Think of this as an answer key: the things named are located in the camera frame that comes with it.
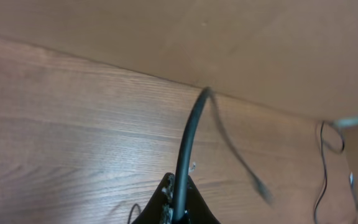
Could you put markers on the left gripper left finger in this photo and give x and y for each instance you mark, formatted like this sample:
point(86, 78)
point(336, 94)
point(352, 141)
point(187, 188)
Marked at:
point(159, 208)

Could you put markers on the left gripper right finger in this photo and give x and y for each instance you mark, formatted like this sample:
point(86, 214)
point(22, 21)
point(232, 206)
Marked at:
point(197, 211)

